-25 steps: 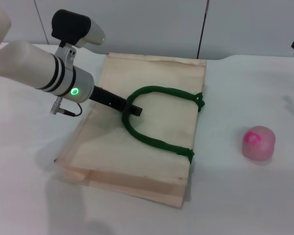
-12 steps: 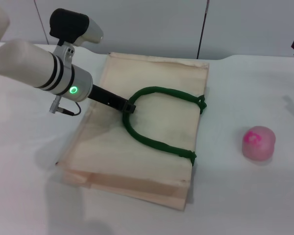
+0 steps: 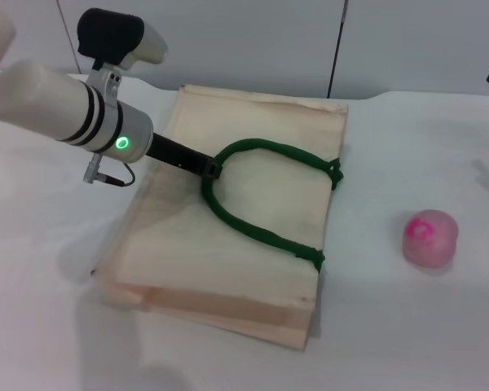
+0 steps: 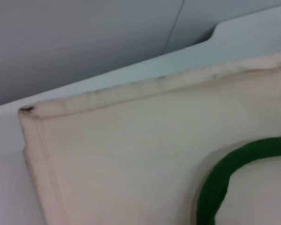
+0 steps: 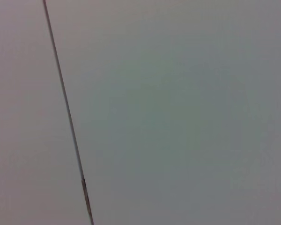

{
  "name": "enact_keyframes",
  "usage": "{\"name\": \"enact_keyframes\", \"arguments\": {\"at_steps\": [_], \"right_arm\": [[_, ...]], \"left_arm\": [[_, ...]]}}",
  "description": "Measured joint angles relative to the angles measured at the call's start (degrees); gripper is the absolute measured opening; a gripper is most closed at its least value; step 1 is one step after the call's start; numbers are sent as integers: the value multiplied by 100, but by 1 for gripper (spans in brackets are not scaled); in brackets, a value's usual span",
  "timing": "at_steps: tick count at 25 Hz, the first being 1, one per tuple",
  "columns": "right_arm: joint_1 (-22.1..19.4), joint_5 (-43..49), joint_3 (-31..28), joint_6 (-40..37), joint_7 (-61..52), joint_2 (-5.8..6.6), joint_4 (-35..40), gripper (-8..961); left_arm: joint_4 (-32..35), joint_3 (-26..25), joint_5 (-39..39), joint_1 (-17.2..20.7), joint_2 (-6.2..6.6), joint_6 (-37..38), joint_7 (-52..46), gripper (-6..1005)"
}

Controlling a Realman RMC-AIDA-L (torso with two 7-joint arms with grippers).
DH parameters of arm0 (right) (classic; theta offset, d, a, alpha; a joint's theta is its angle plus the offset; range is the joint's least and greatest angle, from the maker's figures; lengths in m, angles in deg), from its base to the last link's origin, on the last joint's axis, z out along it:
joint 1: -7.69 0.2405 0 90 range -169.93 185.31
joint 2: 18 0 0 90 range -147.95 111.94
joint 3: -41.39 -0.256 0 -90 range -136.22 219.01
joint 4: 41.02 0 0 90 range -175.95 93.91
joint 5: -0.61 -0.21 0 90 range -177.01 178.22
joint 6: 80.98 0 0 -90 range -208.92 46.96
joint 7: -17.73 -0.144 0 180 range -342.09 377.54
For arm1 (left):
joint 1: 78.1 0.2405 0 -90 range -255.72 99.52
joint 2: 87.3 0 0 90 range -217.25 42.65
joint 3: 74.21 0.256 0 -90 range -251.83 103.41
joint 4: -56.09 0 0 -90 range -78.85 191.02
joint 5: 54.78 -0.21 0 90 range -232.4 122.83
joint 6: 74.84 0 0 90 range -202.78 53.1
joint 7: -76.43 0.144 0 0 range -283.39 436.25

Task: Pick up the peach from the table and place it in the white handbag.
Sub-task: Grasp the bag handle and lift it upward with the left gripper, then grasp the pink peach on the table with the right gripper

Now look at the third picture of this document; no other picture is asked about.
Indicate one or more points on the black and white wrist camera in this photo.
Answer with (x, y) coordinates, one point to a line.
(114, 34)

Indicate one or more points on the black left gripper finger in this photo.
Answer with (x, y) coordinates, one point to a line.
(212, 170)

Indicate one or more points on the pink peach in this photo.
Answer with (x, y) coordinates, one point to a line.
(430, 244)

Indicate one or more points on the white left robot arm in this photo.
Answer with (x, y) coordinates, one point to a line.
(45, 102)

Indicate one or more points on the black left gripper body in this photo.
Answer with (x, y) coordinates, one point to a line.
(175, 152)

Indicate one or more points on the cream canvas handbag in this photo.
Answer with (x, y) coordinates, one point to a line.
(252, 260)

